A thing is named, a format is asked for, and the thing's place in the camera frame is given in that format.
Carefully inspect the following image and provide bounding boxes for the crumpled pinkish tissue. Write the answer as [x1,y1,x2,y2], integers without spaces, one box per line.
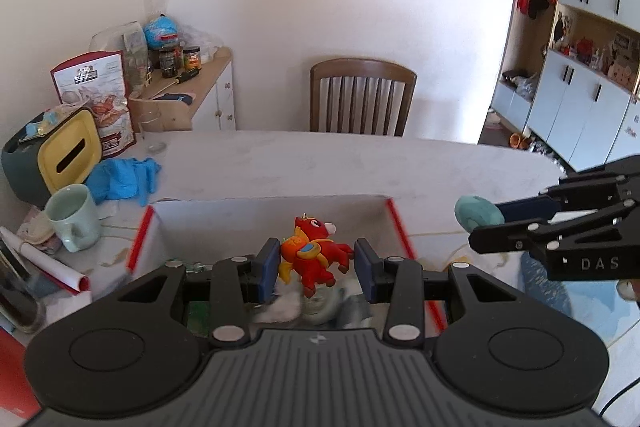
[17,211,64,256]

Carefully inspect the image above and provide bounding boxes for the red horse toy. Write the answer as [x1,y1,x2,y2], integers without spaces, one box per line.
[278,213,355,301]

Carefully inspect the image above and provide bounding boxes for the blue rubber gloves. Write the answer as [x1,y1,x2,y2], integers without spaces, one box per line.
[84,156,162,207]

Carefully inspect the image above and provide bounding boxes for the wooden white sideboard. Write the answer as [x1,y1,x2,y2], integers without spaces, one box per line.
[127,47,237,134]

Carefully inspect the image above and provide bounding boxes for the red cardboard box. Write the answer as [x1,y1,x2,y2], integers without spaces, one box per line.
[125,194,449,339]

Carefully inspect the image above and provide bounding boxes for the person's right hand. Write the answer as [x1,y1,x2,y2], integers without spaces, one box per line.
[617,280,640,304]

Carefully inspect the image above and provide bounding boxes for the blue globe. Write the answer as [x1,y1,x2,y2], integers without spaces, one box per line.
[143,14,180,49]

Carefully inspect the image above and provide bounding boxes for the red white snack bag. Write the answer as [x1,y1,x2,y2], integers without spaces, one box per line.
[49,50,137,158]

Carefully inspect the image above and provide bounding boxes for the red flat lid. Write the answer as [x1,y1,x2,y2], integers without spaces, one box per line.
[0,326,42,423]

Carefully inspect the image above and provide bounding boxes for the teal oval toy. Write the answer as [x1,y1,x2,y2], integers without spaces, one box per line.
[454,195,506,233]

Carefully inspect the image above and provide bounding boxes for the green tissue box yellow lid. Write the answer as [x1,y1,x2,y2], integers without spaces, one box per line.
[1,109,101,208]

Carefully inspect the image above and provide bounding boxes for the clear drinking glass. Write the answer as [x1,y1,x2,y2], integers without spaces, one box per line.
[135,109,164,143]

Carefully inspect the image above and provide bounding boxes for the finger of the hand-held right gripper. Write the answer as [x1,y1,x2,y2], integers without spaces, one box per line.
[494,155,640,225]
[468,200,640,255]

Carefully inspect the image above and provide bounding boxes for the pale green mug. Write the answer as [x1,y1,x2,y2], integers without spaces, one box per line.
[43,184,103,254]

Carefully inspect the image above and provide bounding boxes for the rolled white paper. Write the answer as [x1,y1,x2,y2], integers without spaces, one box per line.
[0,227,92,294]

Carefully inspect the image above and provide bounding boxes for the dark shiny object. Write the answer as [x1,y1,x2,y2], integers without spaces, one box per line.
[0,239,49,336]

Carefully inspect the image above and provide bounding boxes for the clear packet with blue pieces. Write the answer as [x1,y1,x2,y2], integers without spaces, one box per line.
[19,106,91,143]

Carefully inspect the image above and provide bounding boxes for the black yellow screwdriver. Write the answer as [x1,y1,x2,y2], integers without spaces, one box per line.
[159,67,201,90]

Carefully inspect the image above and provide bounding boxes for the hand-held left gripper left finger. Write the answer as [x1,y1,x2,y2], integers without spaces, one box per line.
[117,237,282,349]

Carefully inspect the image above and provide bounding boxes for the cartoon mouse figure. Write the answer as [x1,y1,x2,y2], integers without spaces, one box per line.
[552,11,571,46]

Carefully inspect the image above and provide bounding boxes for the blue round placemat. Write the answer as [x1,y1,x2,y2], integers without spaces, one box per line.
[519,251,622,344]

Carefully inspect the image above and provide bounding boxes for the dark jar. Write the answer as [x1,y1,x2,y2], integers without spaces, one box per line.
[158,45,182,79]

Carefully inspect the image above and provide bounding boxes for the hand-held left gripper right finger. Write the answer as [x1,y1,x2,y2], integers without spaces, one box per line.
[353,237,519,344]

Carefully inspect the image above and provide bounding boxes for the wooden slat-back chair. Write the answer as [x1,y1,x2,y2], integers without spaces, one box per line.
[309,58,419,138]

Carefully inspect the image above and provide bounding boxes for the white wooden wall cabinet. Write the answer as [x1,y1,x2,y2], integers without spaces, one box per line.
[479,0,640,174]

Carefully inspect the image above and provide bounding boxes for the clear plastic bag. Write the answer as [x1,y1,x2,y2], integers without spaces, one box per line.
[89,21,151,93]

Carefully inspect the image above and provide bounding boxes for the black cable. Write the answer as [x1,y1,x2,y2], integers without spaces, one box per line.
[602,384,640,415]

